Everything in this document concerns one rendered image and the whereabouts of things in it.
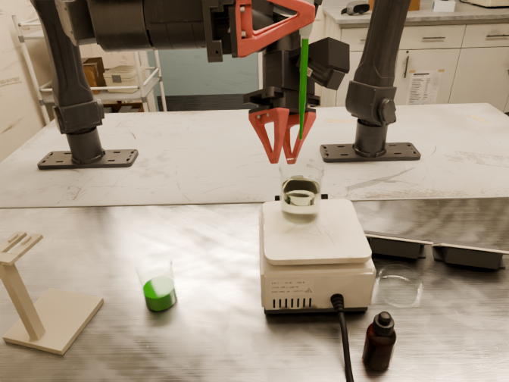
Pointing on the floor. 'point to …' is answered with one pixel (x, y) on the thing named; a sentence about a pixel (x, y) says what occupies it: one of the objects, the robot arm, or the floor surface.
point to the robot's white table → (103, 177)
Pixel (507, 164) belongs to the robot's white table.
